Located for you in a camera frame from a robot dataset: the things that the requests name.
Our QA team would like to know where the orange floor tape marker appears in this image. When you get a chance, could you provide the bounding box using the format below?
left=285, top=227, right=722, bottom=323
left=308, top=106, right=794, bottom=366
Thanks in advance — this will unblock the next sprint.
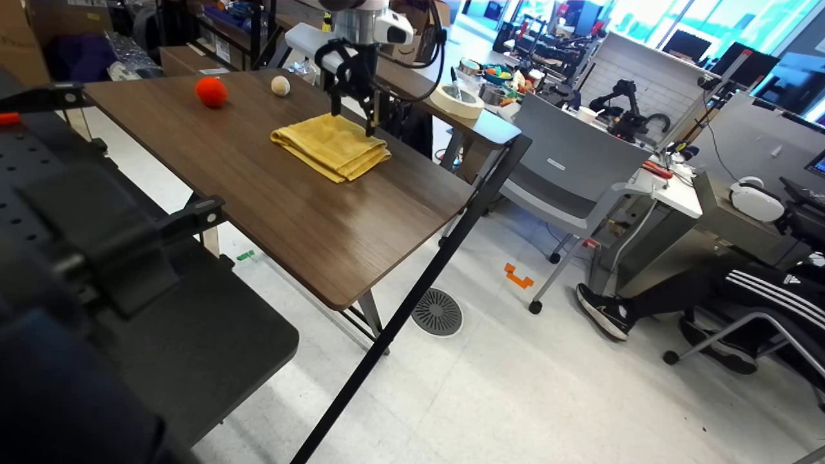
left=503, top=260, right=539, bottom=294

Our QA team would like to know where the dark blue bag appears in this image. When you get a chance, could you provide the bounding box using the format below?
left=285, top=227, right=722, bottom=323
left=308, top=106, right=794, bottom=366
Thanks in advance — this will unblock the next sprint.
left=41, top=33, right=120, bottom=89

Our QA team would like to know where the white tape roll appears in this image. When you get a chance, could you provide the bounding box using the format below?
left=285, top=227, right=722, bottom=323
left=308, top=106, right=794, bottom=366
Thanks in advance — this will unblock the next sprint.
left=429, top=84, right=487, bottom=124

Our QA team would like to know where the round floor drain cover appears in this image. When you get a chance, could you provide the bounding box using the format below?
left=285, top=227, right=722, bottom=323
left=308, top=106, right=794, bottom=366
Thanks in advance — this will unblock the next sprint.
left=410, top=290, right=467, bottom=341

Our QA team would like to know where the seated person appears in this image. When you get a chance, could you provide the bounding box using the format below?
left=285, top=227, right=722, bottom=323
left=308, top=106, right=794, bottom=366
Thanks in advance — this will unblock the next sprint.
left=572, top=249, right=825, bottom=407

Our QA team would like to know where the white desk partition panel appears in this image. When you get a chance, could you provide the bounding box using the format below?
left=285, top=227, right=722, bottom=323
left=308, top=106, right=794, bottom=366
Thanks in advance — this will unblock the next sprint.
left=572, top=32, right=719, bottom=133

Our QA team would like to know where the grey chair with metal legs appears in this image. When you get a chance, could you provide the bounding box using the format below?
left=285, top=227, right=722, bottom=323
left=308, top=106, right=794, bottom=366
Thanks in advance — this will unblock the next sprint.
left=663, top=310, right=825, bottom=381

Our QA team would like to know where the black perforated mounting platform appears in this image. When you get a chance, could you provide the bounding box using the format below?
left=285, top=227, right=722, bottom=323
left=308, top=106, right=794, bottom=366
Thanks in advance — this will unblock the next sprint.
left=0, top=72, right=305, bottom=464

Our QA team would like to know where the yellow towel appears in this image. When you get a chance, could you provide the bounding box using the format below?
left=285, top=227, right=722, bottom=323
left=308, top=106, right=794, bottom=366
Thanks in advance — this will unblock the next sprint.
left=268, top=111, right=396, bottom=187

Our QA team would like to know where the red toy vegetable green stem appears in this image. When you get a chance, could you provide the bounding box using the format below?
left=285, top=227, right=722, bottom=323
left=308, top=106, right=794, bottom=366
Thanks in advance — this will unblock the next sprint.
left=195, top=75, right=233, bottom=111

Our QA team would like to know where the black computer monitor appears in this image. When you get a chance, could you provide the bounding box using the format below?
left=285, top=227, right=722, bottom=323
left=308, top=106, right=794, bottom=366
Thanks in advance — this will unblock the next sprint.
left=709, top=41, right=779, bottom=91
left=659, top=29, right=715, bottom=66

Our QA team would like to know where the grey plastic chair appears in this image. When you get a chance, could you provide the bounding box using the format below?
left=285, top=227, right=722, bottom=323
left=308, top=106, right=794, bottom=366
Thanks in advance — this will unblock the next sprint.
left=500, top=93, right=659, bottom=318

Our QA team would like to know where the black slanted metal pole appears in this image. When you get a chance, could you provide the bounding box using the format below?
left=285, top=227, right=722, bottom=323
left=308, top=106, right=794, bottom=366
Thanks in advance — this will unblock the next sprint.
left=291, top=134, right=534, bottom=464

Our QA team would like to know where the brown cardboard box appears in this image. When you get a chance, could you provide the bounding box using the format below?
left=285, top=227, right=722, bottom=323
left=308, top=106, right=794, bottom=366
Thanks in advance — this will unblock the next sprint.
left=0, top=0, right=57, bottom=97

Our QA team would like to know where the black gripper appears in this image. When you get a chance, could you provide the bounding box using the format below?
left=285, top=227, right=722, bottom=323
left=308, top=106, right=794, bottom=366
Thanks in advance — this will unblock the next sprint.
left=312, top=36, right=382, bottom=139

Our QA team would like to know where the computer monitor blue screen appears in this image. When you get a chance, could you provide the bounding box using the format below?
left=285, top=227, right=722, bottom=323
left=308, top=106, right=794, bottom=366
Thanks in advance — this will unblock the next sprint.
left=750, top=49, right=825, bottom=124

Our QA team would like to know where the white headset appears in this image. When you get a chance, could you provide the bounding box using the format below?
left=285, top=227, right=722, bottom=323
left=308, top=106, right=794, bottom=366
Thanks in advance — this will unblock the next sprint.
left=727, top=176, right=790, bottom=227

